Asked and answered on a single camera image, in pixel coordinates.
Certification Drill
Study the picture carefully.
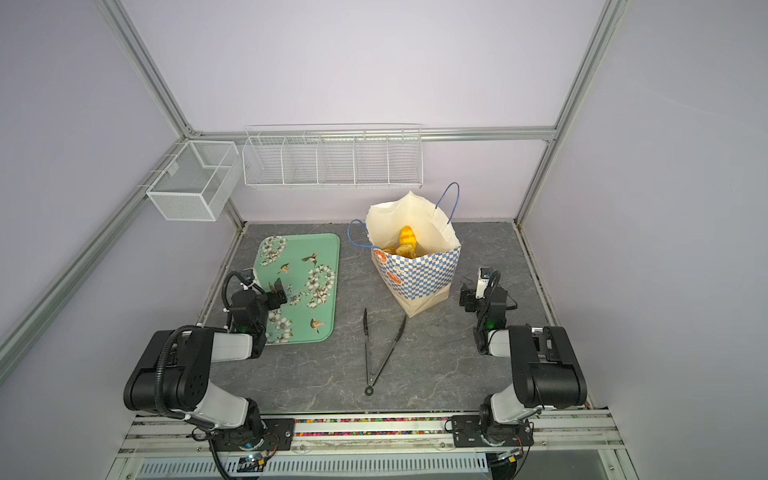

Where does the ridged fake bread loaf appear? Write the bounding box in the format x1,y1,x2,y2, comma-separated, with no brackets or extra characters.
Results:
399,226,418,249

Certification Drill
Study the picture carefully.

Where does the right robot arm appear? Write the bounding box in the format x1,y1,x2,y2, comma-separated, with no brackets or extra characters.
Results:
447,268,587,448

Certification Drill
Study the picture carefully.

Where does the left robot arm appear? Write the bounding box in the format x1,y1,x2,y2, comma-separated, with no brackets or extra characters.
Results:
123,271,287,451

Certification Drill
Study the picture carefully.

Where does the round fake bread roll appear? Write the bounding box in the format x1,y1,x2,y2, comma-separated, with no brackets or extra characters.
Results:
394,243,417,259

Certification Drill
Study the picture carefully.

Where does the green floral tray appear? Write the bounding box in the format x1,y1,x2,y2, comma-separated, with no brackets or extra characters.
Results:
253,233,340,345

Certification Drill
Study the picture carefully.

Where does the small white mesh basket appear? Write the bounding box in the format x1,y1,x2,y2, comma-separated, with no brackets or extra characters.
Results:
147,140,242,222

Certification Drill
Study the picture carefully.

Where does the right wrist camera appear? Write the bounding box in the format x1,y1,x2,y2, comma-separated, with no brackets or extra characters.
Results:
475,267,493,299

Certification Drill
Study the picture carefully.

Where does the long white wire basket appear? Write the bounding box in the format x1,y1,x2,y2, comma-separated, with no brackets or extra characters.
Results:
241,123,424,189

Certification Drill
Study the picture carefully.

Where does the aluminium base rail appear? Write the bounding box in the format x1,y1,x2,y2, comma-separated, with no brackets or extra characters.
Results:
108,409,638,479

